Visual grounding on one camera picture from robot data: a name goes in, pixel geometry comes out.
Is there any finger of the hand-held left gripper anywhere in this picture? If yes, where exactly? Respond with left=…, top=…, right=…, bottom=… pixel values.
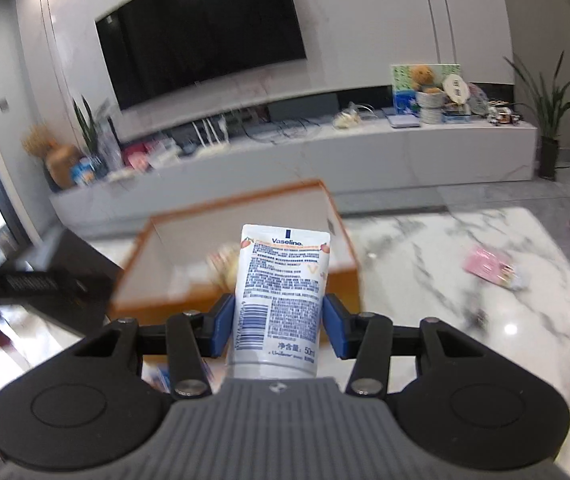
left=0, top=269, right=113, bottom=311

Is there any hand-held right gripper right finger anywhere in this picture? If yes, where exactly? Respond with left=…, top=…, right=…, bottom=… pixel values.
left=324, top=294, right=508, bottom=401

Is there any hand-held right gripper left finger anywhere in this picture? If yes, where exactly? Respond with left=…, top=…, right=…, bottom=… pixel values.
left=50, top=292, right=236, bottom=402

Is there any white lotion tube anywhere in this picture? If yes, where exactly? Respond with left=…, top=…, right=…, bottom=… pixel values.
left=227, top=223, right=332, bottom=381

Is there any dark grey box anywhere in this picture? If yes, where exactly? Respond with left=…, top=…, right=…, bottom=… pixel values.
left=15, top=227, right=126, bottom=336

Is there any orange cardboard box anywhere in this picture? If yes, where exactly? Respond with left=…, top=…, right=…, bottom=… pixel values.
left=110, top=179, right=363, bottom=328

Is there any golden vase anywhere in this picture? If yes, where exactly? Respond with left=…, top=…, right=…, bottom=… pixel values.
left=45, top=144, right=83, bottom=190

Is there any blue snack packet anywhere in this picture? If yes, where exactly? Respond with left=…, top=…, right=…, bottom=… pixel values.
left=71, top=157, right=98, bottom=186

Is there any dried flower bunch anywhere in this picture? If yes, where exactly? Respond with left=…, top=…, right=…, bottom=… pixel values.
left=21, top=122, right=60, bottom=158

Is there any red gift box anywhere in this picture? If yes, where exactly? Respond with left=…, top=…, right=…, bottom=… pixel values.
left=122, top=142, right=148, bottom=173

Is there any green snake plant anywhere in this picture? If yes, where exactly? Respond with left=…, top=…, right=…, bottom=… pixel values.
left=72, top=94, right=110, bottom=161

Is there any pink packet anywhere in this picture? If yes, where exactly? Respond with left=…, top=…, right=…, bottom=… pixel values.
left=464, top=245, right=528, bottom=291

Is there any white television cabinet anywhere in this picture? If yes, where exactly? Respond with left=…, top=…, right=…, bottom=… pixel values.
left=49, top=85, right=538, bottom=241

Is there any white open box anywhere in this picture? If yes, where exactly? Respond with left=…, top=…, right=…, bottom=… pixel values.
left=147, top=137, right=180, bottom=168

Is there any white router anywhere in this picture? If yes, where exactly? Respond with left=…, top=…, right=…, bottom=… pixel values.
left=190, top=115, right=230, bottom=153

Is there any brown teddy bear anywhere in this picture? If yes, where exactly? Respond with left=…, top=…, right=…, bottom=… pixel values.
left=410, top=64, right=440, bottom=96

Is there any round white hand fan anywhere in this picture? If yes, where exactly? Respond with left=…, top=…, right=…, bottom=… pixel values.
left=442, top=74, right=470, bottom=106

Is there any decorative plate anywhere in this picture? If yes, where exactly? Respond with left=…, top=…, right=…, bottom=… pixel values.
left=467, top=82, right=490, bottom=116

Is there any black and white toy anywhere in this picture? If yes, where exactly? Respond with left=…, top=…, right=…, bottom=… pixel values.
left=487, top=102, right=523, bottom=125

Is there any potted plant in black pot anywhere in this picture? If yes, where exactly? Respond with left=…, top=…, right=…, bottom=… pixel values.
left=504, top=50, right=570, bottom=181

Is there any black television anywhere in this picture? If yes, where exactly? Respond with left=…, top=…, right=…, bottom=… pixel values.
left=95, top=0, right=308, bottom=111

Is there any white cable bundle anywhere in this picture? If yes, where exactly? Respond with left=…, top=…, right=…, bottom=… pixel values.
left=332, top=102, right=380, bottom=128

